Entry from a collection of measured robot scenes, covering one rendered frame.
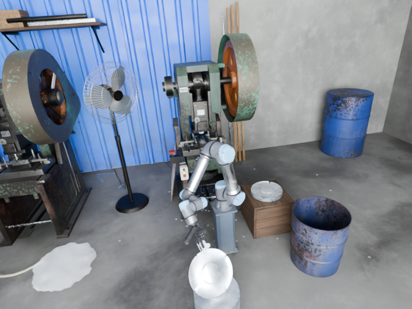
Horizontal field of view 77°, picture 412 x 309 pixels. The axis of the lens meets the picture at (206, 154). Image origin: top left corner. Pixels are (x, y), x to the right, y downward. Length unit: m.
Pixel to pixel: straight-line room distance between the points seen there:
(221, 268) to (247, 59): 1.62
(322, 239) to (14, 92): 2.49
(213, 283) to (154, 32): 2.94
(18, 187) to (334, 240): 2.72
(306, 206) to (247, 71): 1.24
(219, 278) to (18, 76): 2.04
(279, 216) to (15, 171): 2.49
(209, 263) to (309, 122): 3.28
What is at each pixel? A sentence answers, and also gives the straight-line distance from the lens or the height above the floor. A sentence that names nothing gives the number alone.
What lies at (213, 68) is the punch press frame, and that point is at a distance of 2.52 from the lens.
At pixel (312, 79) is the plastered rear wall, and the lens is 4.38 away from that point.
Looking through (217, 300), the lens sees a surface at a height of 0.29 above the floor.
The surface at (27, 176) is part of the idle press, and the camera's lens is 3.01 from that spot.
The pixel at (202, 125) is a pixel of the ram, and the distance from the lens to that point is 2.60.
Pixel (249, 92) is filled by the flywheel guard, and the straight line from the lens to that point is 2.31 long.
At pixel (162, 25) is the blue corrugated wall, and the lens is 3.65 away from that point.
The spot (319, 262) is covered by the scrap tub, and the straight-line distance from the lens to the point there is 2.27.
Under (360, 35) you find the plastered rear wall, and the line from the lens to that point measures 4.71.
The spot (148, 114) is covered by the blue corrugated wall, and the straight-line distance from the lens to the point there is 3.81.
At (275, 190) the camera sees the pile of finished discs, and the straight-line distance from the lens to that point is 2.55.
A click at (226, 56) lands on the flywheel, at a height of 1.53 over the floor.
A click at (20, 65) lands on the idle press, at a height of 1.64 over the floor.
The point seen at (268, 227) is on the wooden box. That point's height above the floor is 0.11.
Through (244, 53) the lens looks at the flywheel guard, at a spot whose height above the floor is 1.59.
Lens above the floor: 1.77
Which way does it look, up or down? 25 degrees down
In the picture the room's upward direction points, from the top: 4 degrees counter-clockwise
